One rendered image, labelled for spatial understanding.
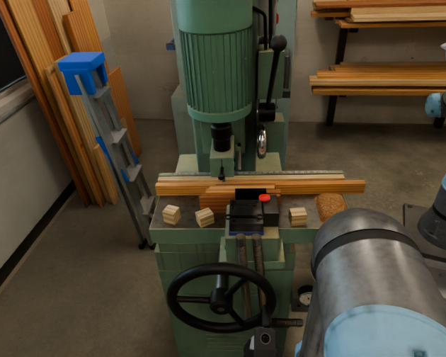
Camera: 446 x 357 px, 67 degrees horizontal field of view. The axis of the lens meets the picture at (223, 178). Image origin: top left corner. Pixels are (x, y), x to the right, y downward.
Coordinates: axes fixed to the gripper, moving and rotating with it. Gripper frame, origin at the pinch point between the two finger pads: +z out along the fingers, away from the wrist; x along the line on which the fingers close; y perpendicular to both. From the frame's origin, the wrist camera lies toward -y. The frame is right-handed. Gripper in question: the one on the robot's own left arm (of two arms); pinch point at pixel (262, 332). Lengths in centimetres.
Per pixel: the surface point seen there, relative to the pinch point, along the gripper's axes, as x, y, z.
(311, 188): 14.3, -33.3, 27.7
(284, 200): 5.7, -29.5, 25.9
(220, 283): -11.7, -9.7, 5.5
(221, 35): -12, -71, -3
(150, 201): -68, -6, 119
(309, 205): 13.2, -28.6, 23.8
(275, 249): 2.3, -20.3, 5.3
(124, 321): -67, 48, 76
